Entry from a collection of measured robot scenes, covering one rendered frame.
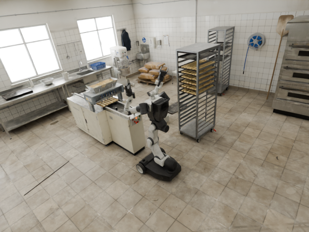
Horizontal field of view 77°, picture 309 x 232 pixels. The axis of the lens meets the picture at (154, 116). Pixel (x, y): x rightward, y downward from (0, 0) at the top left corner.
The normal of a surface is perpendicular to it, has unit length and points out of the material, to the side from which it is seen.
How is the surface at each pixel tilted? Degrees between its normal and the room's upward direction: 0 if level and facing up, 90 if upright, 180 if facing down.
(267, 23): 90
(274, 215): 0
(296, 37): 90
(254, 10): 90
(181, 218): 0
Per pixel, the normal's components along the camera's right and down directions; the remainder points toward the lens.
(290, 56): -0.65, 0.44
